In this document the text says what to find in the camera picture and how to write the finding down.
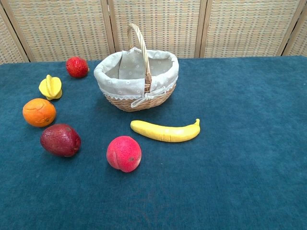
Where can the dark red mango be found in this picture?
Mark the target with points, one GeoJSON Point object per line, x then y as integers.
{"type": "Point", "coordinates": [60, 141]}

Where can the wicker basket with cloth liner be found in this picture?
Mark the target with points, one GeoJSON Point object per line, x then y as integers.
{"type": "Point", "coordinates": [124, 81]}

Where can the yellow starfruit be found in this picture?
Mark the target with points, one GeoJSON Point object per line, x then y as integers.
{"type": "Point", "coordinates": [51, 87]}

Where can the yellow banana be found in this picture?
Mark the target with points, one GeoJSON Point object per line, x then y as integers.
{"type": "Point", "coordinates": [165, 133]}

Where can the red strawberry-like fruit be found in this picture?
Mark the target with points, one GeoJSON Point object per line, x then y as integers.
{"type": "Point", "coordinates": [76, 67]}

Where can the orange fruit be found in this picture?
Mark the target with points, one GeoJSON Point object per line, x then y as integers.
{"type": "Point", "coordinates": [38, 112]}

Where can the blue felt table cloth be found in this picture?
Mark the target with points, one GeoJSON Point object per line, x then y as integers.
{"type": "Point", "coordinates": [239, 143]}

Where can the woven folding screen panel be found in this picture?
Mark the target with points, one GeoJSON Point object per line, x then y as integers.
{"type": "Point", "coordinates": [60, 28]}
{"type": "Point", "coordinates": [168, 24]}
{"type": "Point", "coordinates": [299, 40]}
{"type": "Point", "coordinates": [244, 26]}
{"type": "Point", "coordinates": [7, 43]}

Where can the pink red peach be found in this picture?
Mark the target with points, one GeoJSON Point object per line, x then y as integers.
{"type": "Point", "coordinates": [124, 154]}

